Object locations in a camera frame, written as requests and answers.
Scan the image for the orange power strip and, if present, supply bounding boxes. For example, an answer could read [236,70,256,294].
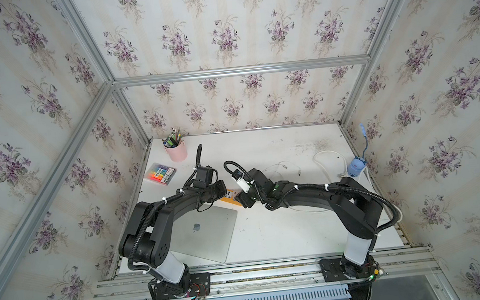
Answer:
[219,197,242,207]

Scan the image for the silver laptop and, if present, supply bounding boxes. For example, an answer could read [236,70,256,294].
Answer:
[170,206,238,263]

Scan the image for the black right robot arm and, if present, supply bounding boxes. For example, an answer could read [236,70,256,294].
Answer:
[224,160,403,300]

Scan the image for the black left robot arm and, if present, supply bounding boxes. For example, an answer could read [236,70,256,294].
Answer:
[118,144,227,300]

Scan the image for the colourful marker box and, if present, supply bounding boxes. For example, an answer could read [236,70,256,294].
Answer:
[145,163,177,186]

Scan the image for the pink pen cup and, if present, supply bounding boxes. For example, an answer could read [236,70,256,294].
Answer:
[164,140,188,163]

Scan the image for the pens in cup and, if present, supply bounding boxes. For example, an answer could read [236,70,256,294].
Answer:
[162,129,183,149]

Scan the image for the white charger cable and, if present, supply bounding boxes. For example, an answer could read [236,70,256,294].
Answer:
[262,159,303,181]

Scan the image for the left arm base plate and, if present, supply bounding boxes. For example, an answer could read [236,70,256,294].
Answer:
[148,272,211,300]

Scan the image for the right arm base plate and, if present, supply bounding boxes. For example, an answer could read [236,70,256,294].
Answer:
[318,254,380,282]

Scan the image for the aluminium mounting rail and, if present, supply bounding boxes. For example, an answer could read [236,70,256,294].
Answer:
[86,247,442,300]

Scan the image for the white power strip cord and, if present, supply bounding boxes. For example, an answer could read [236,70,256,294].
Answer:
[287,195,404,233]

